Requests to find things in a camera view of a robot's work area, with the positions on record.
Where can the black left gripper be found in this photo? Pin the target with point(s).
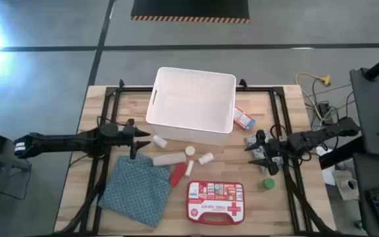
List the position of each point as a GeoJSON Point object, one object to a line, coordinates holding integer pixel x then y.
{"type": "Point", "coordinates": [123, 136]}

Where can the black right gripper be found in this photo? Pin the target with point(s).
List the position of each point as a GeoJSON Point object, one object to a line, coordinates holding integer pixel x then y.
{"type": "Point", "coordinates": [273, 148]}

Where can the grey patterned soft pouch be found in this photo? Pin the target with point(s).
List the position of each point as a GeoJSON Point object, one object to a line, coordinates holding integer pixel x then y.
{"type": "Point", "coordinates": [250, 139]}

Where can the small white pill bottle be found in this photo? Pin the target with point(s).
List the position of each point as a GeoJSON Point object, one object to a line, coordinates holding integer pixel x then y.
{"type": "Point", "coordinates": [160, 141]}
{"type": "Point", "coordinates": [206, 158]}

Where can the green capped bottle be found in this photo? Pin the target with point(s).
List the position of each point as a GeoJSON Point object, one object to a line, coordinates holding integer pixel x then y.
{"type": "Point", "coordinates": [268, 184]}

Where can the white gauze roll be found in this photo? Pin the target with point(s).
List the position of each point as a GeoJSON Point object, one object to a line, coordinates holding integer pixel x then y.
{"type": "Point", "coordinates": [169, 159]}

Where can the red blue bandage box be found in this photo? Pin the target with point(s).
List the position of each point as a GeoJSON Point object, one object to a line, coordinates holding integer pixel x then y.
{"type": "Point", "coordinates": [243, 118]}

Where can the round white jar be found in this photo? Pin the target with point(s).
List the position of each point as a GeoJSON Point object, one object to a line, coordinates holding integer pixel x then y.
{"type": "Point", "coordinates": [190, 150]}

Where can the red tube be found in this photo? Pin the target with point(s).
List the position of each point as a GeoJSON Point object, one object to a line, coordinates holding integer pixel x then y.
{"type": "Point", "coordinates": [178, 174]}

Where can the blue patterned cloth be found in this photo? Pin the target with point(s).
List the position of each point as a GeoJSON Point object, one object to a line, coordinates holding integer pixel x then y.
{"type": "Point", "coordinates": [135, 191]}

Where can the thin white tube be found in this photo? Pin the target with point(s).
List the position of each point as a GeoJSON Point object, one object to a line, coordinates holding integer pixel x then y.
{"type": "Point", "coordinates": [189, 168]}

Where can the white plastic basket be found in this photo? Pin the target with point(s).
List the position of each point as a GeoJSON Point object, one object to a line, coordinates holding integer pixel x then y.
{"type": "Point", "coordinates": [191, 102]}

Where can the red first aid kit case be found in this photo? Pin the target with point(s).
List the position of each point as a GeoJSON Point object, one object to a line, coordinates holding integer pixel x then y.
{"type": "Point", "coordinates": [215, 202]}

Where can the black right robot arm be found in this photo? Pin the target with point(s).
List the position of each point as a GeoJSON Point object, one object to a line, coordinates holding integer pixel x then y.
{"type": "Point", "coordinates": [321, 133]}

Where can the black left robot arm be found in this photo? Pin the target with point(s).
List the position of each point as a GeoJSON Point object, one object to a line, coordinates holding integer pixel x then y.
{"type": "Point", "coordinates": [61, 143]}

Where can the white paper sheet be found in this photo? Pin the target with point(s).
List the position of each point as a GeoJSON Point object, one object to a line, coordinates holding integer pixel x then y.
{"type": "Point", "coordinates": [328, 171]}

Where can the black power strip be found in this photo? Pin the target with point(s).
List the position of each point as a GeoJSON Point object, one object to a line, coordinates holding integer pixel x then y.
{"type": "Point", "coordinates": [323, 110]}

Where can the black stand beam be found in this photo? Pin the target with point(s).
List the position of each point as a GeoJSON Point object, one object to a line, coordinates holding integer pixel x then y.
{"type": "Point", "coordinates": [337, 154]}

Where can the brown cardboard piece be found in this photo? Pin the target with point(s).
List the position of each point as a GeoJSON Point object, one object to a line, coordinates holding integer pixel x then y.
{"type": "Point", "coordinates": [341, 176]}

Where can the grey tape roll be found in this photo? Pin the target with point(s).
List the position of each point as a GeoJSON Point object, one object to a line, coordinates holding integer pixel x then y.
{"type": "Point", "coordinates": [350, 185]}

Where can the dark grey desk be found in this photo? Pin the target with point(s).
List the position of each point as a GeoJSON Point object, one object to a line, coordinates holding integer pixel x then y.
{"type": "Point", "coordinates": [373, 108]}
{"type": "Point", "coordinates": [370, 171]}

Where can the grey side table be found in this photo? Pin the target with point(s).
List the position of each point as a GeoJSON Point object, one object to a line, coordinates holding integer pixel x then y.
{"type": "Point", "coordinates": [8, 161]}

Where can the black hazard-striped floor mat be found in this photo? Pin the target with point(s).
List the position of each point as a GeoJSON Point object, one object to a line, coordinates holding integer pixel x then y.
{"type": "Point", "coordinates": [189, 8]}

